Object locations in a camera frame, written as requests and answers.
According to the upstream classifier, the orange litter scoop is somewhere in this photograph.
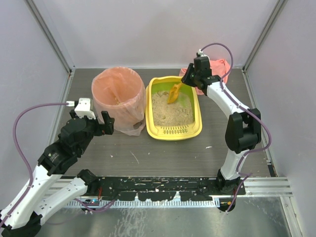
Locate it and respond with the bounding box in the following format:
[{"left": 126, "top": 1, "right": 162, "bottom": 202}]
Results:
[{"left": 167, "top": 82, "right": 183, "bottom": 104}]

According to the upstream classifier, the bin with pink bag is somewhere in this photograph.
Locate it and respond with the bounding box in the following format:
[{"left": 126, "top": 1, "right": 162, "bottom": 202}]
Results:
[{"left": 91, "top": 67, "right": 147, "bottom": 136}]

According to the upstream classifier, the yellow green litter box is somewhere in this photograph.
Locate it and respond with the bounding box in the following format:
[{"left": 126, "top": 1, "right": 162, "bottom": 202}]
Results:
[{"left": 146, "top": 76, "right": 202, "bottom": 141}]

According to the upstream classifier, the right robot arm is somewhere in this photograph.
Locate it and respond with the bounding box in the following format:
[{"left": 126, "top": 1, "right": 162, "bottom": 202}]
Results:
[{"left": 181, "top": 55, "right": 261, "bottom": 193}]

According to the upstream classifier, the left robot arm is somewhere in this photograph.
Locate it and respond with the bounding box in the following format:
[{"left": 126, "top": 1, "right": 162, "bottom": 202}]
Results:
[{"left": 0, "top": 111, "right": 115, "bottom": 237}]

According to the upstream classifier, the cat litter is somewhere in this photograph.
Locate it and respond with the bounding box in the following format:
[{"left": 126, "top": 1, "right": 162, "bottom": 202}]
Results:
[{"left": 152, "top": 91, "right": 194, "bottom": 126}]

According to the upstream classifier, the pink cloth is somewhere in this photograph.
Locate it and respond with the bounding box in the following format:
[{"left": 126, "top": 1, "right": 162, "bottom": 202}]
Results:
[{"left": 179, "top": 59, "right": 231, "bottom": 95}]

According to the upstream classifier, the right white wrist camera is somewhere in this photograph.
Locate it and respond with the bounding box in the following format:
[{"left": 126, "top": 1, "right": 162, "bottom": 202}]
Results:
[{"left": 196, "top": 49, "right": 206, "bottom": 57}]

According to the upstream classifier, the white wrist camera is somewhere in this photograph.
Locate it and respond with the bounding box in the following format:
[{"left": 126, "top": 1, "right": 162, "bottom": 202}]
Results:
[
  {"left": 66, "top": 98, "right": 96, "bottom": 119},
  {"left": 196, "top": 49, "right": 206, "bottom": 57}
]

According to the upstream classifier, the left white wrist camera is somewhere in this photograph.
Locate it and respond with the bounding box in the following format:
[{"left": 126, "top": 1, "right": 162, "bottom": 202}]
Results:
[{"left": 66, "top": 98, "right": 96, "bottom": 119}]

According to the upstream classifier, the slotted cable duct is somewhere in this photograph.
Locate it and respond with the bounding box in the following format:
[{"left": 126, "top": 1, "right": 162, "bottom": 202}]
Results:
[{"left": 36, "top": 199, "right": 221, "bottom": 208}]

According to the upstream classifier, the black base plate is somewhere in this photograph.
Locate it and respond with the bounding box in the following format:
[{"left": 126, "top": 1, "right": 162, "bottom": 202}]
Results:
[{"left": 83, "top": 177, "right": 245, "bottom": 201}]

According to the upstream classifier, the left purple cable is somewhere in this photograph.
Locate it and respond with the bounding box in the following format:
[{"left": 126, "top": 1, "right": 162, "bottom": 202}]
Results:
[{"left": 0, "top": 102, "right": 117, "bottom": 228}]

